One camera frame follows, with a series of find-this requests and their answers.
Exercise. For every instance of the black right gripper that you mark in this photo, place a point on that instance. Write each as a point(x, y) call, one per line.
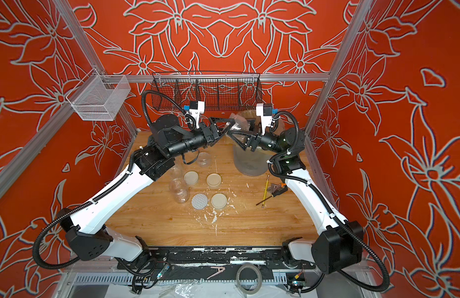
point(253, 141)

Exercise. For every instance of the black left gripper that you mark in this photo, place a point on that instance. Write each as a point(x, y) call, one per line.
point(210, 132)

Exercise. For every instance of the beige lid of back jar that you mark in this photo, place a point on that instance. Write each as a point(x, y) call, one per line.
point(214, 180)

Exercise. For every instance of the beige lid of jar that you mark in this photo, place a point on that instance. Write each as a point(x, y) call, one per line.
point(214, 180)
point(219, 201)

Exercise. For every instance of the beige lid of front jar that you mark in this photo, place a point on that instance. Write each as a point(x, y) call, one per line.
point(219, 201)

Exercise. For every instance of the clear glass jar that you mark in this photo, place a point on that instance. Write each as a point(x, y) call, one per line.
point(176, 172)

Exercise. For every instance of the glass jar patterned lid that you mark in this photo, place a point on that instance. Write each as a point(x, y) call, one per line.
point(179, 189)

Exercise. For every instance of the glass jar beige lid front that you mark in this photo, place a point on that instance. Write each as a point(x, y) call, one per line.
point(245, 121)

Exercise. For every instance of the glass jar beige lid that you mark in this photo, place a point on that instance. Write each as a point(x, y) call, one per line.
point(204, 159)
point(245, 121)

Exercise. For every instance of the glass jar beige lid back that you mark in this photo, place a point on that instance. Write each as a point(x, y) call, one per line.
point(204, 159)

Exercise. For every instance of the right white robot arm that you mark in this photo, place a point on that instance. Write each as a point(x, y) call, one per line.
point(336, 247)

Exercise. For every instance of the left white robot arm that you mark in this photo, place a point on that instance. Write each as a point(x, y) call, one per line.
point(86, 232)

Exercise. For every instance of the translucent ribbed trash bin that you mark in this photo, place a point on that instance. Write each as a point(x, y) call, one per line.
point(251, 163)

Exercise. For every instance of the yellow pencil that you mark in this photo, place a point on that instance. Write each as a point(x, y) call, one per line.
point(265, 191)

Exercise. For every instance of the clear tape roll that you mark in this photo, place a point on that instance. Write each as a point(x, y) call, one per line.
point(252, 284)

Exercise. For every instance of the black wire wall basket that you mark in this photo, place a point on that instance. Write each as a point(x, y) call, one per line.
point(220, 91)

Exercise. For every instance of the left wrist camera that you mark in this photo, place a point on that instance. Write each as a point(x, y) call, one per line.
point(196, 109)

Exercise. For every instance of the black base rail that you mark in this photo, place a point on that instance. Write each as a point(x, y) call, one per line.
point(269, 257)

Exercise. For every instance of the clear plastic wall basket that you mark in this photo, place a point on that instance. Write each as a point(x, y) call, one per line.
point(99, 97)

